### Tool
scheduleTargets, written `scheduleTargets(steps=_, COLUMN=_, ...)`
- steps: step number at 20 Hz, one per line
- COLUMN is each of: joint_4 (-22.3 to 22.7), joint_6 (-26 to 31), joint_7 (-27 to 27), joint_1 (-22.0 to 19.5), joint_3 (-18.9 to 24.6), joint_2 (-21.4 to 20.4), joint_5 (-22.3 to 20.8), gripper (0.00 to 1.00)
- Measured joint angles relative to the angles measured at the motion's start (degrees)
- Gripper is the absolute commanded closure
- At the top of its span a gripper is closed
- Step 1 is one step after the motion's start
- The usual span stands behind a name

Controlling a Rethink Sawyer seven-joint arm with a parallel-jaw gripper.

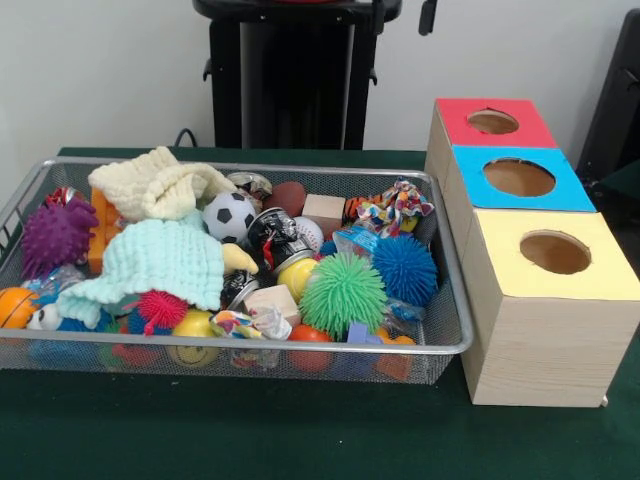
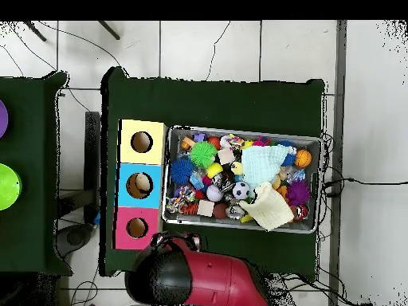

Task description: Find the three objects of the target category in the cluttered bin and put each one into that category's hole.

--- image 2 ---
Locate mint knitted cloth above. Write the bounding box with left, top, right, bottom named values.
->
left=241, top=144, right=293, bottom=190

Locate clear mesh toy bin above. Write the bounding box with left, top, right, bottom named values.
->
left=161, top=124, right=322, bottom=234

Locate wooden three-hole box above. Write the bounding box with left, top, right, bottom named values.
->
left=112, top=119, right=168, bottom=251

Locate green spiky rubber ball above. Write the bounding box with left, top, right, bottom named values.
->
left=190, top=140, right=218, bottom=169

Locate blue spiky rubber ball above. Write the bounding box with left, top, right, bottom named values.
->
left=169, top=157, right=195, bottom=186

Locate white baseball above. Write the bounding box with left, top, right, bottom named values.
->
left=206, top=184, right=225, bottom=203

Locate plain wooden cube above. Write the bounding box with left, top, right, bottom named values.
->
left=196, top=199, right=216, bottom=218

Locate black and white soccer ball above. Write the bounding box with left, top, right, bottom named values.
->
left=231, top=181, right=252, bottom=201

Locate dark green tablecloth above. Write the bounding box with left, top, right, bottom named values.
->
left=98, top=66, right=326, bottom=277
left=0, top=71, right=73, bottom=277

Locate cream knitted cloth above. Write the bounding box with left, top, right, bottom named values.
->
left=238, top=181, right=295, bottom=232

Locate purple spiky rubber ball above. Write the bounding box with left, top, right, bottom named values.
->
left=285, top=179, right=312, bottom=207

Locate orange basketball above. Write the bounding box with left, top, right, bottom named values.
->
left=293, top=148, right=313, bottom=169

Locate black upright panel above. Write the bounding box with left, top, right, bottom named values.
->
left=83, top=111, right=102, bottom=221

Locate black tripod leg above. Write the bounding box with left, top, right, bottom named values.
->
left=97, top=20, right=121, bottom=41
left=23, top=20, right=47, bottom=42

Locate lime green bowl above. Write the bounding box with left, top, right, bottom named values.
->
left=0, top=163, right=23, bottom=211

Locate purple bowl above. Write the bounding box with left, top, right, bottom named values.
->
left=0, top=99, right=10, bottom=139

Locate multicolour knotted rope toy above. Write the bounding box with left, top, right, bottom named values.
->
left=165, top=184, right=197, bottom=214

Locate black power cable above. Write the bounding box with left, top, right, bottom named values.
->
left=321, top=177, right=408, bottom=196

